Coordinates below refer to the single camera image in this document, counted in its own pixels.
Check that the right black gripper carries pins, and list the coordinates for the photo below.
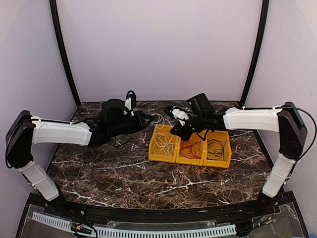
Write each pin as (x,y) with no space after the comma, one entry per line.
(180,132)

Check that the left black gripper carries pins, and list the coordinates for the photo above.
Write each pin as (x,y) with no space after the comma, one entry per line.
(141,125)

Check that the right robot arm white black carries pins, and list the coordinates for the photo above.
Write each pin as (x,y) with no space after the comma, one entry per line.
(284,120)

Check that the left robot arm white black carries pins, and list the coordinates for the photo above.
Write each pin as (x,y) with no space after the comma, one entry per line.
(117,117)

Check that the yellow bin left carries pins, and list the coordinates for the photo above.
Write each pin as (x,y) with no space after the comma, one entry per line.
(163,146)

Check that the yellow bin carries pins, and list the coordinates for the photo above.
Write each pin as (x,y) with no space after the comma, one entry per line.
(192,152)
(163,146)
(218,150)

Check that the yellow bin middle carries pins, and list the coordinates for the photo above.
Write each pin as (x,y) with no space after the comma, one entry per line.
(192,152)

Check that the yellow bin right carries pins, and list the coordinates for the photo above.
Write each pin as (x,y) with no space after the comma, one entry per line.
(218,150)

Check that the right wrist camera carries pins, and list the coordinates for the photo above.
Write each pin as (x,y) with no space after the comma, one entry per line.
(177,113)

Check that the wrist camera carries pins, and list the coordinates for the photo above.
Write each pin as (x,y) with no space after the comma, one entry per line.
(177,113)
(130,103)

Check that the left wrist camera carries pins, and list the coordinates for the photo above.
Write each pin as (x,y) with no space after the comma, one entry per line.
(130,103)

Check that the black front rail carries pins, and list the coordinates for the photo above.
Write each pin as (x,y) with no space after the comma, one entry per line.
(242,214)

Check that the white slotted cable duct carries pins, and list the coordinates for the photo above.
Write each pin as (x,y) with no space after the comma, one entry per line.
(135,230)

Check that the left black frame post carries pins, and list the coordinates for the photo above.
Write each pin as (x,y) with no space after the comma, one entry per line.
(63,53)

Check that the black frame post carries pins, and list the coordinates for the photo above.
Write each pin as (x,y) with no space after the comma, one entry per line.
(256,52)
(63,53)

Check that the right black frame post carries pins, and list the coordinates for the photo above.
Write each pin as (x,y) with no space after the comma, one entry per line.
(256,52)

